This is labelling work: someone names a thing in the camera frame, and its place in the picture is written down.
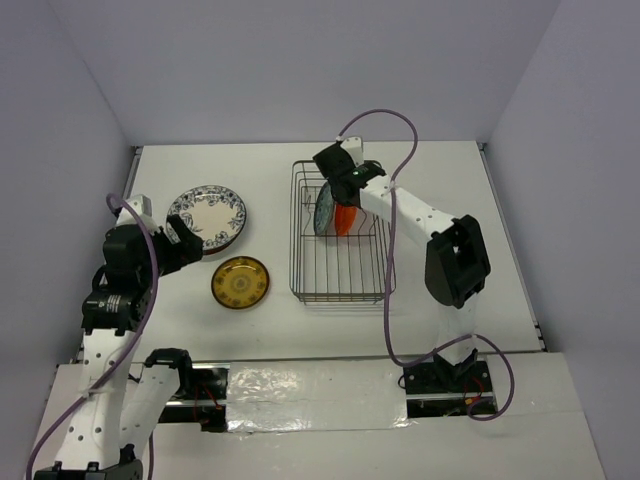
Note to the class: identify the speckled white plate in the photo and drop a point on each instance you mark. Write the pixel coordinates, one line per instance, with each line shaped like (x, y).
(200, 202)

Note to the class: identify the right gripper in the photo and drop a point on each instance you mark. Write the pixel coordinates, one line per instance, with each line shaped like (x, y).
(351, 204)

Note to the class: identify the orange plate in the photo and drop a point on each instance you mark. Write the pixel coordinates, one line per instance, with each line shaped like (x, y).
(344, 219)

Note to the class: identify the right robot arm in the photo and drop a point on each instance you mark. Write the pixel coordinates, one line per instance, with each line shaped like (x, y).
(456, 260)

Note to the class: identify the silver foil tape patch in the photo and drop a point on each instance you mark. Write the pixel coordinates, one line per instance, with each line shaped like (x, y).
(327, 395)

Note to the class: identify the wire dish rack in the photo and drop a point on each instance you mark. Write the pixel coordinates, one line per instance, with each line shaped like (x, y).
(327, 265)

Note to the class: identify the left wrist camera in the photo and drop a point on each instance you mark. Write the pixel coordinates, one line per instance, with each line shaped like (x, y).
(141, 205)

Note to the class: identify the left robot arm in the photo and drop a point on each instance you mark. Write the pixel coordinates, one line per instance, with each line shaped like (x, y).
(106, 433)

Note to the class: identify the small blue patterned plate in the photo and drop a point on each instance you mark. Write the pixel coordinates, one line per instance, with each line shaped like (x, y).
(323, 211)

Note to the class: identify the dark green plate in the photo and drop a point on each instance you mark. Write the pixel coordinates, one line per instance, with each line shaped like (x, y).
(223, 228)

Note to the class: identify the black mounting rail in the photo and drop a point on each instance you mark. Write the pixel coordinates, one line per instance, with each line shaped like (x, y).
(426, 397)

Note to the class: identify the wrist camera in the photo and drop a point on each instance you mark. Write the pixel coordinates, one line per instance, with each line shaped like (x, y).
(354, 147)
(141, 205)

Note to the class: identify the yellow brown plate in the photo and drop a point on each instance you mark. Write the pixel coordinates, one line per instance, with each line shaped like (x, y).
(240, 283)

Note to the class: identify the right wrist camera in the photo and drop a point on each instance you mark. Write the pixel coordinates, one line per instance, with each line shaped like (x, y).
(354, 147)

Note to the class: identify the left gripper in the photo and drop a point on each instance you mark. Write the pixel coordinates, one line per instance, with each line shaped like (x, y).
(186, 251)

